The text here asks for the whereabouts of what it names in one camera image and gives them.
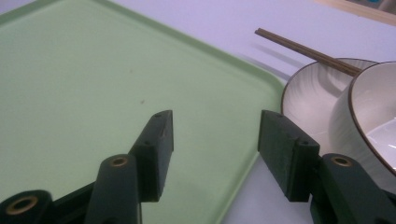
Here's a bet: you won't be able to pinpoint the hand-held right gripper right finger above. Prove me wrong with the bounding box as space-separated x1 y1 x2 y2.
257 109 321 203

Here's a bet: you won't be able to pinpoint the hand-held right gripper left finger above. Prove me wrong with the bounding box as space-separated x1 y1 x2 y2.
128 109 175 203

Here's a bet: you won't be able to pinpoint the white plate with dark rim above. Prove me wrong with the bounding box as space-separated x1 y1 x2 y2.
280 58 379 157

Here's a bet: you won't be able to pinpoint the light green plastic tray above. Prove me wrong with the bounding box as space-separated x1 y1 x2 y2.
0 0 284 224

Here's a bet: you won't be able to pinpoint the white bowl with dark rim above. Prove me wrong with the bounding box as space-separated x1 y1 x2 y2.
329 61 396 194

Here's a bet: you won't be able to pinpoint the dark brown chopsticks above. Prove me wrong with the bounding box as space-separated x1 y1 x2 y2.
254 27 362 77

